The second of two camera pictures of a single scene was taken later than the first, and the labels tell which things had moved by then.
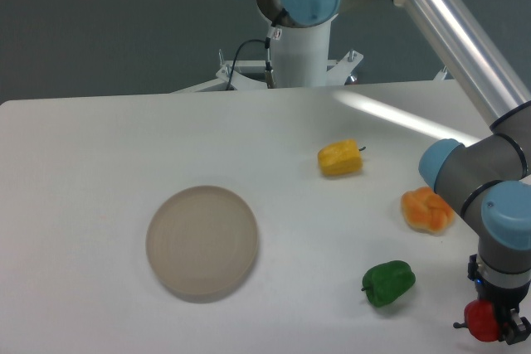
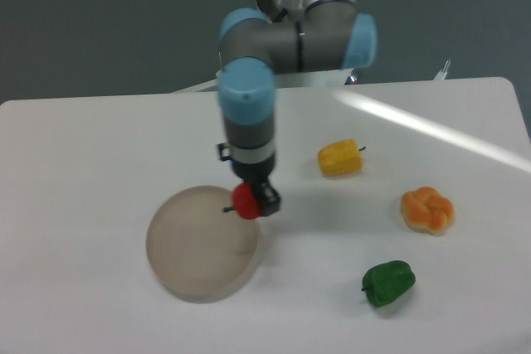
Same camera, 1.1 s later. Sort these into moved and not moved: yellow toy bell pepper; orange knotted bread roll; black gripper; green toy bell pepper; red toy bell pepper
Moved: red toy bell pepper; black gripper
Not moved: green toy bell pepper; orange knotted bread roll; yellow toy bell pepper
